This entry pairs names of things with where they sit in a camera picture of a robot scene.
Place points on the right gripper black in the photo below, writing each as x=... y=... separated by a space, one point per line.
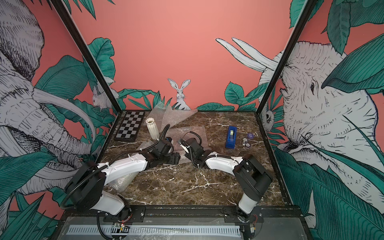
x=188 y=156

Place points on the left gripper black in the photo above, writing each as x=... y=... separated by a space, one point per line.
x=172 y=160

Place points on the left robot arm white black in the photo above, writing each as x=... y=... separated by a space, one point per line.
x=85 y=191

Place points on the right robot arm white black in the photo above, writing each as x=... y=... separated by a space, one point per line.
x=251 y=175

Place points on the crumpled bubble wrap pile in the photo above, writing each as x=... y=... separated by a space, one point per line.
x=163 y=115

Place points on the small white ribbed vase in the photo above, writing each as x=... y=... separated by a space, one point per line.
x=152 y=128

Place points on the blue tape dispenser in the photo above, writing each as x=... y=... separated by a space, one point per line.
x=231 y=137

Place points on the black white chessboard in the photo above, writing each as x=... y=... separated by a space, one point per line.
x=130 y=126

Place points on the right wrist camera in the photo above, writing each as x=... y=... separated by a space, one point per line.
x=184 y=145

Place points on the left black frame post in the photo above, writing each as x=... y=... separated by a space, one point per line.
x=84 y=49

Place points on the black frame post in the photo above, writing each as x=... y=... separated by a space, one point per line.
x=84 y=49
x=304 y=16

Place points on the black front mounting rail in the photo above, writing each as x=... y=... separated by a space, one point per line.
x=230 y=214

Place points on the white slotted cable duct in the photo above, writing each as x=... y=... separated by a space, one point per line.
x=227 y=231

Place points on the right black frame post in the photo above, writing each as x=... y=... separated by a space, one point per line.
x=304 y=16

